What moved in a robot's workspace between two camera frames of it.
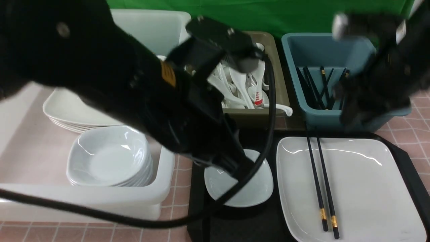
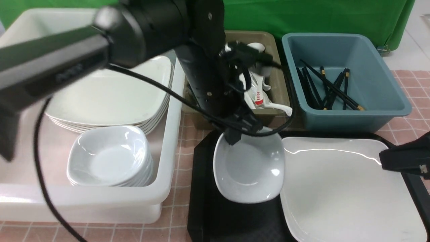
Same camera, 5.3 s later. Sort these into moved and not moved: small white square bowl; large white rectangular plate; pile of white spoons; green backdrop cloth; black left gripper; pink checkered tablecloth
Moved: small white square bowl; black left gripper
Not moved: pink checkered tablecloth; pile of white spoons; large white rectangular plate; green backdrop cloth
